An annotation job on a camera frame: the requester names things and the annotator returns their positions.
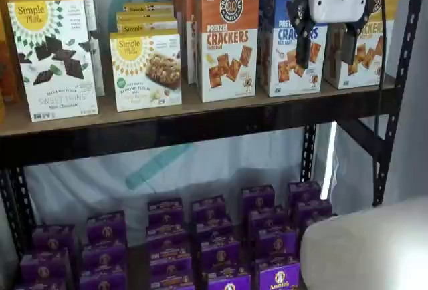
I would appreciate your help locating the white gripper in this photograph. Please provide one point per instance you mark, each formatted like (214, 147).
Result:
(334, 6)

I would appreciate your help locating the dark orange snack box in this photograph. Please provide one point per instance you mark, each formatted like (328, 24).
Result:
(8, 52)

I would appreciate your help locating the purple Annie's macaroni box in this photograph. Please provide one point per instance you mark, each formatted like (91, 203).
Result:
(277, 276)
(53, 238)
(267, 220)
(229, 281)
(171, 283)
(167, 238)
(103, 280)
(170, 265)
(208, 209)
(214, 232)
(106, 228)
(220, 256)
(40, 285)
(277, 244)
(103, 257)
(304, 193)
(45, 265)
(314, 210)
(165, 211)
(257, 199)

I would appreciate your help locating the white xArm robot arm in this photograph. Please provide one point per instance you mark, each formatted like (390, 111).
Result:
(368, 253)

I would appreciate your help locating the wooden shelf board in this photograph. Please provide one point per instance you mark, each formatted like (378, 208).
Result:
(150, 116)

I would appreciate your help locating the yellow Pretzelized crackers box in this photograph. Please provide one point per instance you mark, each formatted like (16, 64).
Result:
(364, 76)

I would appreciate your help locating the black metal shelf rack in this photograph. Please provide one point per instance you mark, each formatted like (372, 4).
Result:
(167, 136)

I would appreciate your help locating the white backdrop sheet teal logo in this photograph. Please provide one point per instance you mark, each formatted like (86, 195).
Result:
(100, 186)

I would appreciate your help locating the Simple Mills almond bars box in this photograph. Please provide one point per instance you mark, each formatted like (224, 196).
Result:
(133, 28)
(147, 73)
(147, 7)
(147, 16)

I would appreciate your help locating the blue Pretzelized crackers box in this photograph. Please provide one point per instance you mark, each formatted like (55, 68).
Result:
(284, 79)

